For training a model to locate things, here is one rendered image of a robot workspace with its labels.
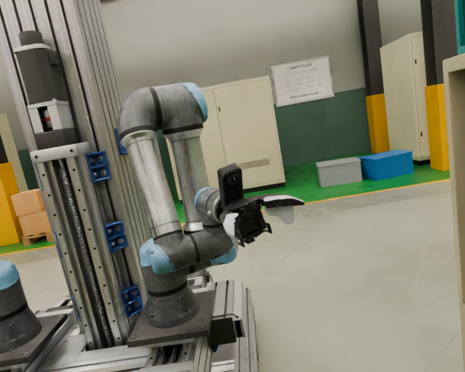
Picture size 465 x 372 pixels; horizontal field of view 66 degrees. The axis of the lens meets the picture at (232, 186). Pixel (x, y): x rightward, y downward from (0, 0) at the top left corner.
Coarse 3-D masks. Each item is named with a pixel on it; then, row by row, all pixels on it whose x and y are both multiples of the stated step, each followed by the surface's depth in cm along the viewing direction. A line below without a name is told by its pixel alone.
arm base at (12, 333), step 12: (12, 312) 102; (24, 312) 106; (0, 324) 101; (12, 324) 102; (24, 324) 104; (36, 324) 108; (0, 336) 100; (12, 336) 102; (24, 336) 103; (0, 348) 100; (12, 348) 101
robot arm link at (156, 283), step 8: (152, 240) 103; (144, 248) 98; (144, 256) 97; (144, 264) 98; (144, 272) 99; (152, 272) 97; (176, 272) 98; (184, 272) 100; (192, 272) 102; (152, 280) 97; (160, 280) 97; (168, 280) 97; (176, 280) 98; (184, 280) 101; (152, 288) 98; (160, 288) 97; (168, 288) 98
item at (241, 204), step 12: (216, 204) 80; (240, 204) 72; (252, 204) 71; (216, 216) 80; (240, 216) 71; (252, 216) 72; (240, 228) 71; (252, 228) 72; (264, 228) 73; (240, 240) 72; (252, 240) 72
